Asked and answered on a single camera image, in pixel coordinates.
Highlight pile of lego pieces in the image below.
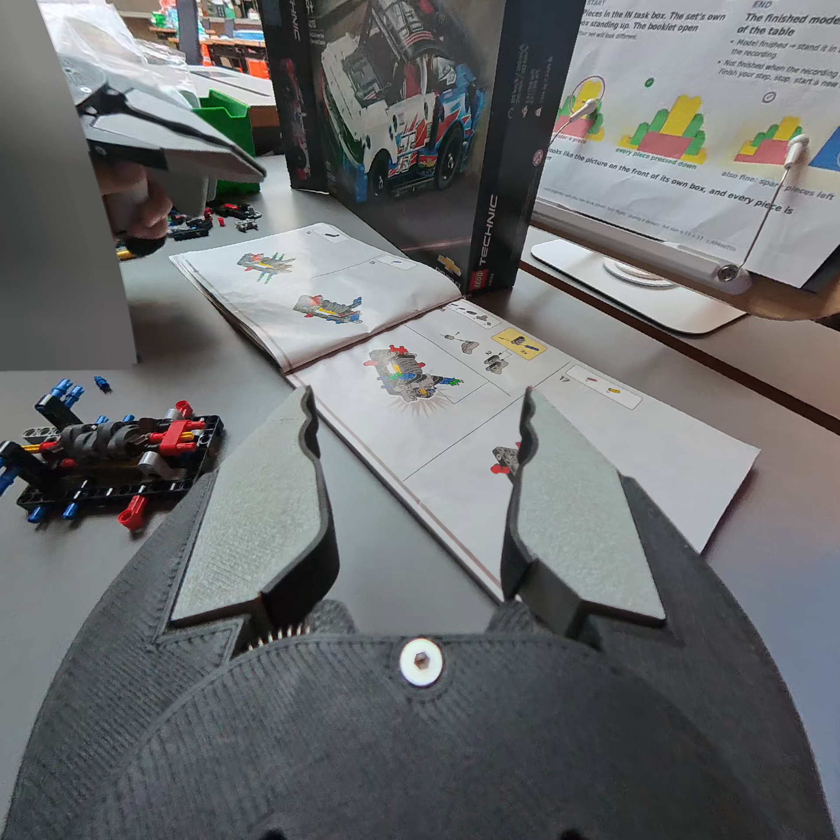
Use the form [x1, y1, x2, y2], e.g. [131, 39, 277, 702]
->
[115, 203, 263, 260]

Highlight open instruction booklet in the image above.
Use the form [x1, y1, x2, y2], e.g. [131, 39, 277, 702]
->
[169, 223, 761, 601]

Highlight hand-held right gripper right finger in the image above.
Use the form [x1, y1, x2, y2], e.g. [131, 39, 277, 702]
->
[500, 387, 667, 641]

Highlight green plastic bin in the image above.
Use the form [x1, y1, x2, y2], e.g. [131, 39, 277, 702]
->
[193, 88, 263, 198]

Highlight silver computer monitor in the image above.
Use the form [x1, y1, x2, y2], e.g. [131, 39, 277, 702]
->
[532, 197, 840, 322]

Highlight white printed paper sheet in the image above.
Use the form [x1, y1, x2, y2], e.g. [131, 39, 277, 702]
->
[535, 0, 840, 290]

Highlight shiny plastic bag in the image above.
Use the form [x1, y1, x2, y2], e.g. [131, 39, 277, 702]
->
[39, 0, 198, 99]

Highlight background storage shelves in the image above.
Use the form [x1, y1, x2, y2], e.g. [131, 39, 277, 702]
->
[151, 0, 277, 80]

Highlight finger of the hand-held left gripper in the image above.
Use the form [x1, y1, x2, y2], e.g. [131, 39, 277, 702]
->
[62, 56, 257, 166]
[87, 128, 268, 186]

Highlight black car printed box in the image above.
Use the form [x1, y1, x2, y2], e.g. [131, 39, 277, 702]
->
[256, 0, 588, 296]

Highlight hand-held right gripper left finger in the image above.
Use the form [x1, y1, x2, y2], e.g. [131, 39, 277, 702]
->
[169, 386, 341, 634]

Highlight person's left hand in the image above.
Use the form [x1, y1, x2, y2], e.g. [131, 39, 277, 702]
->
[98, 164, 175, 240]

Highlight lego engine frame assembly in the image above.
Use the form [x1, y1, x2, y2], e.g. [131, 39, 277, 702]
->
[0, 377, 225, 529]

